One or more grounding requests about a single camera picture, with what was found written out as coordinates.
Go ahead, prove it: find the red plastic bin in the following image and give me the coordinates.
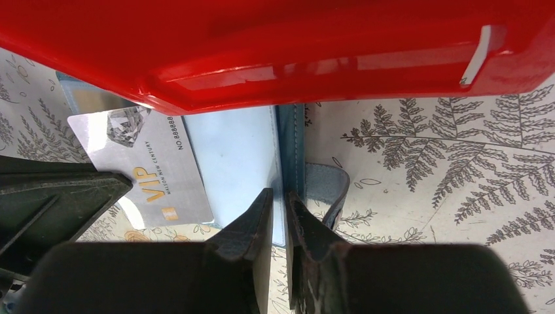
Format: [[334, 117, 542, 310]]
[[1, 1, 554, 115]]

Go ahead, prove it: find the floral patterned table mat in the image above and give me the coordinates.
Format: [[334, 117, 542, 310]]
[[0, 47, 555, 314]]

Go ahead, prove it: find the blue card holder wallet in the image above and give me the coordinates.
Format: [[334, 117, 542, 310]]
[[56, 73, 350, 246]]

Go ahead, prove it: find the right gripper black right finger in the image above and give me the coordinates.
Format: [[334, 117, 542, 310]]
[[286, 192, 528, 313]]

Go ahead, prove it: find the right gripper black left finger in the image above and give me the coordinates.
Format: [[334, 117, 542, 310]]
[[17, 188, 273, 313]]

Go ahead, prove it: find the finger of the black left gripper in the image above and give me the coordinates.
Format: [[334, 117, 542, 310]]
[[1, 156, 133, 277]]

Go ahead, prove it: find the silver VIP credit card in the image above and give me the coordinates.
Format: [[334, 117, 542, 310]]
[[67, 106, 214, 229]]

